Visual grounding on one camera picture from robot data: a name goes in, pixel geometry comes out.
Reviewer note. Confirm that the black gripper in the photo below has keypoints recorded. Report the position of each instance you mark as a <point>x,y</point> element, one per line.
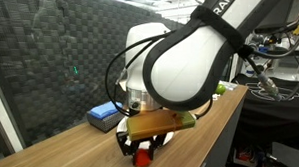
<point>144,141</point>

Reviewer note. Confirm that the red toy strawberry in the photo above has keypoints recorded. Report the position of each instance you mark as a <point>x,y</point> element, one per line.
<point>143,157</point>

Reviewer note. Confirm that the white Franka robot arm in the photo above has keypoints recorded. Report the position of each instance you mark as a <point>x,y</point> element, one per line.
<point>190,51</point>

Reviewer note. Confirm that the grey woven basket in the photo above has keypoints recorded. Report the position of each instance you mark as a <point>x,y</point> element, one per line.
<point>104,122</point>

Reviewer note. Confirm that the blue sponge cloth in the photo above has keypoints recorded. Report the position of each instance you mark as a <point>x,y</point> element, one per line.
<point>105,110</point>

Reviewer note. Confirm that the white planter with lamp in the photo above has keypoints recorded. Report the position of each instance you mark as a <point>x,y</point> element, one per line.
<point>221,88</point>

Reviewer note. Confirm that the black cloth covered table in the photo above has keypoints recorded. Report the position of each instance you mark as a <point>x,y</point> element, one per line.
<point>272,111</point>

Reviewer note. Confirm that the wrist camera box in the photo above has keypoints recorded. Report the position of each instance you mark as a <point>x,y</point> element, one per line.
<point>158,124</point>

